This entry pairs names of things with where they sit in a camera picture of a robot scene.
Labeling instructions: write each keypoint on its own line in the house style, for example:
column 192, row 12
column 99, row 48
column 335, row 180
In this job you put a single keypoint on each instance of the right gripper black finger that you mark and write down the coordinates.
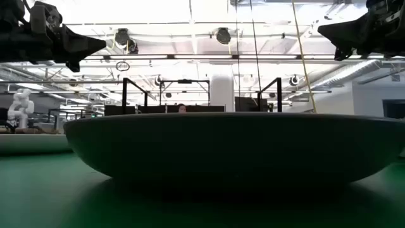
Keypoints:
column 351, row 33
column 342, row 54

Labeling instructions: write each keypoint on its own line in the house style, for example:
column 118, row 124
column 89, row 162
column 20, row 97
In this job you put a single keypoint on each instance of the dark grey plate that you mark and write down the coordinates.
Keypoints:
column 234, row 145

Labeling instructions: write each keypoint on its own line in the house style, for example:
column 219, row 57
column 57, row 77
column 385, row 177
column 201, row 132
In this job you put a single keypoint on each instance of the black desk partition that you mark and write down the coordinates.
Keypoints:
column 142, row 110

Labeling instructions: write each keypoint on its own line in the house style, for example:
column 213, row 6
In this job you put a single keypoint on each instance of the black monitor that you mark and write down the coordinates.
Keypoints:
column 245, row 104

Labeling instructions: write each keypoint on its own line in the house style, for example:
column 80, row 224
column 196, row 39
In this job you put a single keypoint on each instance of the person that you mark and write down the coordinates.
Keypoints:
column 182, row 109

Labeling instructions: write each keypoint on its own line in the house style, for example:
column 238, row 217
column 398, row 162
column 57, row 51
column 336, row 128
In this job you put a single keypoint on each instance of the green table mat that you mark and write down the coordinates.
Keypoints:
column 47, row 190

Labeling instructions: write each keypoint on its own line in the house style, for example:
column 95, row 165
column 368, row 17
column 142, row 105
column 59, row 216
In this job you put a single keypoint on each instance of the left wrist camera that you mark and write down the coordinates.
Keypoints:
column 44, row 17

